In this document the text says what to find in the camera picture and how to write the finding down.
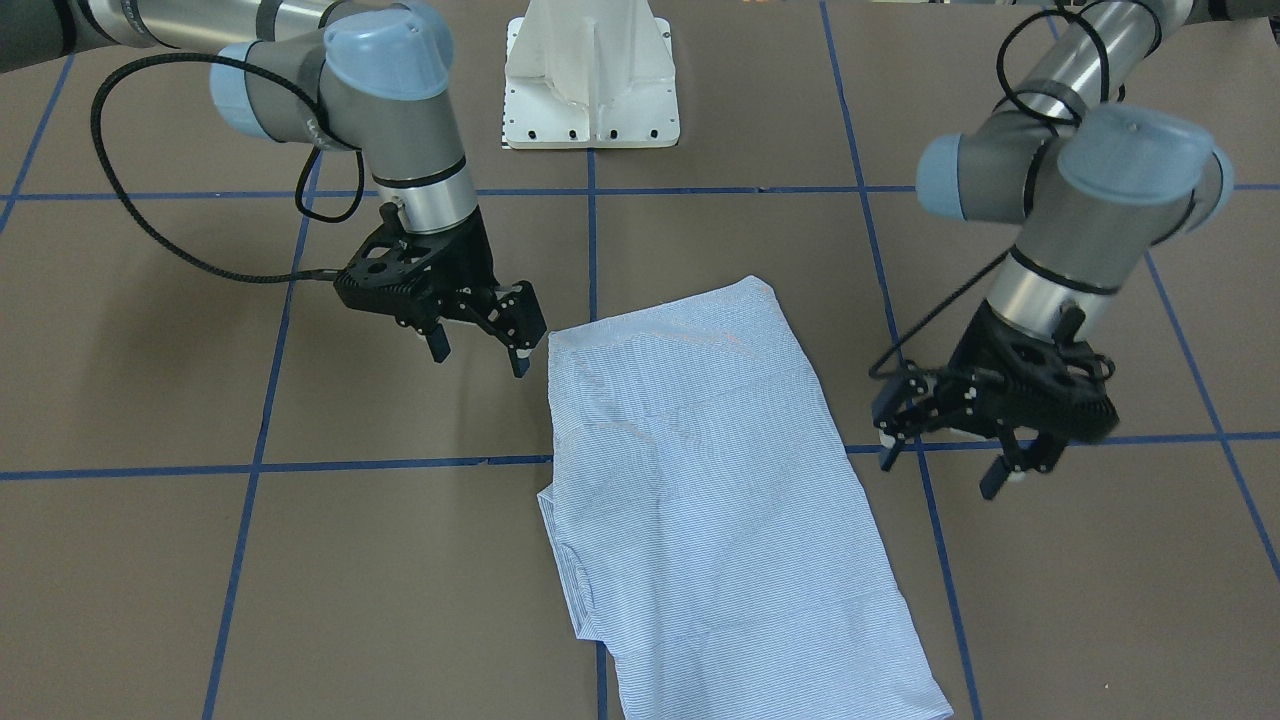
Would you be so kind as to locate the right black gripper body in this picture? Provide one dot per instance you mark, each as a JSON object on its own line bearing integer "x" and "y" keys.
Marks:
{"x": 469, "y": 256}

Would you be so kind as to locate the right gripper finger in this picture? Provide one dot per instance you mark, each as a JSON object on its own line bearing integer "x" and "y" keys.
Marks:
{"x": 512, "y": 315}
{"x": 436, "y": 339}

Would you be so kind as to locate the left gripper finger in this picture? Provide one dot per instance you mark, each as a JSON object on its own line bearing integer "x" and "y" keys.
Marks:
{"x": 897, "y": 416}
{"x": 1016, "y": 460}

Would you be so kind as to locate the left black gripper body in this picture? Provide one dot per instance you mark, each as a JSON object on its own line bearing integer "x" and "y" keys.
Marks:
{"x": 974, "y": 349}

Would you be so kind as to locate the blue striped button shirt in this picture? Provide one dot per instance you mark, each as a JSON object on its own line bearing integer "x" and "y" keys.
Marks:
{"x": 708, "y": 527}

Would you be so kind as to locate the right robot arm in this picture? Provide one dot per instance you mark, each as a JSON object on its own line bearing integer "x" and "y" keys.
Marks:
{"x": 367, "y": 88}

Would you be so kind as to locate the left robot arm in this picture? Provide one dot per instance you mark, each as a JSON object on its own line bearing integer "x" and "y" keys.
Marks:
{"x": 1092, "y": 182}

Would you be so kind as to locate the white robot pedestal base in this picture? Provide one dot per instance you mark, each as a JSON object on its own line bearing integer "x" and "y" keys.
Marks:
{"x": 590, "y": 75}

